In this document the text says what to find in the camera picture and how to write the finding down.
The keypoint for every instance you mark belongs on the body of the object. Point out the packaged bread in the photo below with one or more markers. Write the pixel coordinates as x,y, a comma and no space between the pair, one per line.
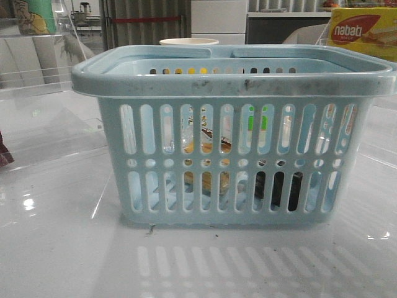
206,146

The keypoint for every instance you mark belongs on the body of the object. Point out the black tissue pack with barcode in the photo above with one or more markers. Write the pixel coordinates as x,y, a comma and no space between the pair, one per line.
277,188

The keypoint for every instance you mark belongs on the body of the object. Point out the light blue plastic basket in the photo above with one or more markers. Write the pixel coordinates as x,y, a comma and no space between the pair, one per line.
288,108

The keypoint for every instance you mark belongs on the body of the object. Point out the white paper cup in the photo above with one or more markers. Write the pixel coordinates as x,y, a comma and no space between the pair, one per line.
189,41

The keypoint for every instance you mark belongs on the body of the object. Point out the white drawer cabinet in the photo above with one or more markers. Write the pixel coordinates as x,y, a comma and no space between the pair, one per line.
224,21

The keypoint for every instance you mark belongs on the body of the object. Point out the clear acrylic tray left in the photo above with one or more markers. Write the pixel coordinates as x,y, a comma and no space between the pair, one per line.
42,118

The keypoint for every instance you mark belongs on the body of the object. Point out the clear acrylic tray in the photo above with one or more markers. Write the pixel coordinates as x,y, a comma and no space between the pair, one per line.
42,118
379,140

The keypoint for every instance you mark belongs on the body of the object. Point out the clear acrylic tray right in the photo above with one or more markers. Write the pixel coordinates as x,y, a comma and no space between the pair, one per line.
379,140

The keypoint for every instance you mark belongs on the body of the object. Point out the dark red snack packet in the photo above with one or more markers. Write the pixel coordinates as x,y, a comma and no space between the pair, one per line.
5,155

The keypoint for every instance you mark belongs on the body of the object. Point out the yellow nabati wafer box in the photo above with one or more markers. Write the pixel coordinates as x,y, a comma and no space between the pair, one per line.
368,30

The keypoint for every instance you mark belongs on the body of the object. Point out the green yellow cartoon package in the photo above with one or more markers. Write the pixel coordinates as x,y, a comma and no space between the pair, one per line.
34,17

